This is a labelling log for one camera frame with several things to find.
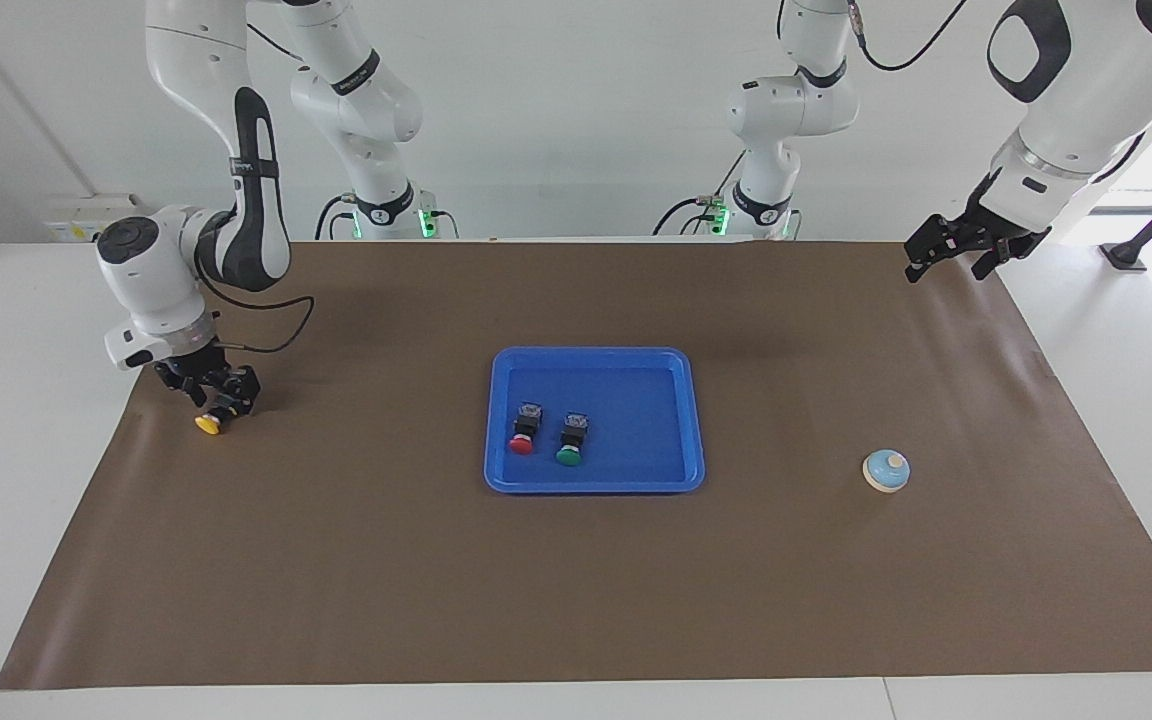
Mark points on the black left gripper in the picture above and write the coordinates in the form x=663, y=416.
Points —
x=1006, y=238

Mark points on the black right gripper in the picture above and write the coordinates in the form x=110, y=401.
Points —
x=191, y=368

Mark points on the yellow push button switch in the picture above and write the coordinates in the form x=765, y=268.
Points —
x=208, y=424

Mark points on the red push button switch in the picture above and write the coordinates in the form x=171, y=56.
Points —
x=524, y=432

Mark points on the green push button switch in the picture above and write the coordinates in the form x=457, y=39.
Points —
x=571, y=445

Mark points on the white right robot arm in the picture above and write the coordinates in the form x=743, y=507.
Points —
x=151, y=270

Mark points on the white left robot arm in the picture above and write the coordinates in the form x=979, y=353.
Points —
x=1086, y=90

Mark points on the light blue call bell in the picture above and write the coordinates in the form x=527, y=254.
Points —
x=886, y=473

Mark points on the blue plastic tray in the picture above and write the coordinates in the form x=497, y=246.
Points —
x=636, y=400

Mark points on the brown table mat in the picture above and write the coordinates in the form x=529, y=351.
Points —
x=386, y=580

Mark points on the white wall socket box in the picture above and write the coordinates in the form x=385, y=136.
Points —
x=91, y=220

